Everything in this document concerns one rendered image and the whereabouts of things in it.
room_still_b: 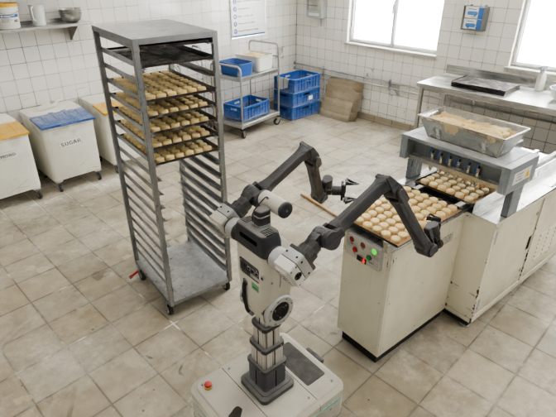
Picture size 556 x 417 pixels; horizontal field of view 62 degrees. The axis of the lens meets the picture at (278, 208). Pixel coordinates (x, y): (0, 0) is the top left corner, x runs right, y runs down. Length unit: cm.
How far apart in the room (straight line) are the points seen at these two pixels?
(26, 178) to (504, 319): 435
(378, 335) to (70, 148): 363
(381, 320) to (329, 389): 51
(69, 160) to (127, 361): 267
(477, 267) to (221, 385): 167
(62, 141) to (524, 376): 439
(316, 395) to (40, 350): 180
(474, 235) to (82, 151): 387
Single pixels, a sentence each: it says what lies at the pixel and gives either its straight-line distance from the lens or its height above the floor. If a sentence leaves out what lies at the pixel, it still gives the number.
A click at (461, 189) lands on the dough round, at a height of 90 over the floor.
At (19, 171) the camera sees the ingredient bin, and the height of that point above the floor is 35.
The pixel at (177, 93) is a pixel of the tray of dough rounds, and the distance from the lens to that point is 277.
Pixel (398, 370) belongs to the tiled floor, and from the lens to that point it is 303.
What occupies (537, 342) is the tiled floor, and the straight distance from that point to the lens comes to 351.
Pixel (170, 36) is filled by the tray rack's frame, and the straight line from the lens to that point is 259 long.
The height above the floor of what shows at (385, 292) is 58.
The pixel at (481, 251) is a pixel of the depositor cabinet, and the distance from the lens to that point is 303.
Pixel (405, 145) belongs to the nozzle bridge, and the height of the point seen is 111.
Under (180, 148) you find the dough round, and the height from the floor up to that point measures 115.
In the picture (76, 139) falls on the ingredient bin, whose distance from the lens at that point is 519.
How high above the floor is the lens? 219
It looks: 29 degrees down
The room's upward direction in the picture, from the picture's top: straight up
